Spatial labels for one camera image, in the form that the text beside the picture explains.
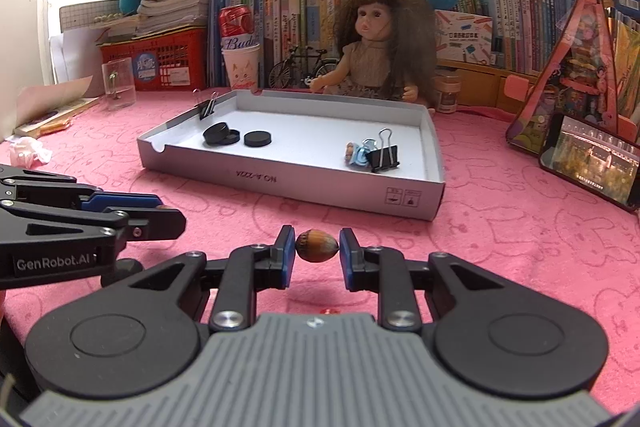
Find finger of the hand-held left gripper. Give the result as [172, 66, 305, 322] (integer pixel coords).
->
[0, 207, 187, 249]
[0, 164, 163, 214]

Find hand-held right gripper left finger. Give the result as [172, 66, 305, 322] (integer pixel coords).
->
[102, 226, 297, 334]

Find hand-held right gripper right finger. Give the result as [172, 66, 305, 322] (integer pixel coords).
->
[339, 227, 538, 334]

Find brown nut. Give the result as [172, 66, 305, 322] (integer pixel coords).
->
[296, 229, 341, 264]

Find blue hair clip brown bears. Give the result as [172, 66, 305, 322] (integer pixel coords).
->
[344, 141, 372, 168]

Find large black binder clip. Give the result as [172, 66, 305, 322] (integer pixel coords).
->
[361, 128, 401, 174]

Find grey cardboard box tray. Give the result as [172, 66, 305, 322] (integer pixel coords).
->
[136, 88, 446, 222]

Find yellow packet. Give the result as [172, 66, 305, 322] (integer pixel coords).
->
[37, 117, 76, 135]

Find clear glass cup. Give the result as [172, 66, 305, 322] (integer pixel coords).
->
[101, 57, 137, 110]

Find crumpled white tissue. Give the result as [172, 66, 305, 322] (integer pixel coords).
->
[7, 137, 53, 168]

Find pile of paper sheets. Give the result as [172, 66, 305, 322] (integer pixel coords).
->
[12, 27, 108, 138]

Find small black binder clip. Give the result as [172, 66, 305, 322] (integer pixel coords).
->
[192, 89, 221, 120]

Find red plastic basket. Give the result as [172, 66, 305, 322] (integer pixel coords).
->
[98, 27, 208, 92]

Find pink rabbit print tablecloth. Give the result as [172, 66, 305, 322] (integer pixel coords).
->
[0, 84, 640, 408]

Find white paper cup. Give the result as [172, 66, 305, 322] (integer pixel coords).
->
[221, 44, 262, 90]

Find miniature black bicycle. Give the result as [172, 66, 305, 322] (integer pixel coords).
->
[267, 46, 346, 90]

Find small lidded jar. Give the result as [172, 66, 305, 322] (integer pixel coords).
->
[434, 74, 462, 114]

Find grey grid board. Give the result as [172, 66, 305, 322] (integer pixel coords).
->
[59, 0, 123, 35]

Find brown-haired doll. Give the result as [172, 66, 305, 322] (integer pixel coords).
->
[306, 0, 437, 108]

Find red beer can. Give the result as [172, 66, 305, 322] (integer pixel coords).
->
[218, 5, 261, 52]

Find wooden drawer organizer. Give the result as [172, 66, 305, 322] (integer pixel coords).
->
[435, 59, 541, 112]

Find row of upright books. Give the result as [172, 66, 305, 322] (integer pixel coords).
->
[207, 0, 588, 90]

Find white carton pencil print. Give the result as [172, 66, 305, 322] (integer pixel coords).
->
[434, 9, 493, 68]

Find black smartphone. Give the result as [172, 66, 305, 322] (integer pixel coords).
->
[539, 113, 640, 212]

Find pink house-shaped toy bag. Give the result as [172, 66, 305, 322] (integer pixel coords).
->
[505, 0, 633, 152]

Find illustrated picture book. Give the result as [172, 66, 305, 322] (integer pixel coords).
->
[607, 7, 640, 132]

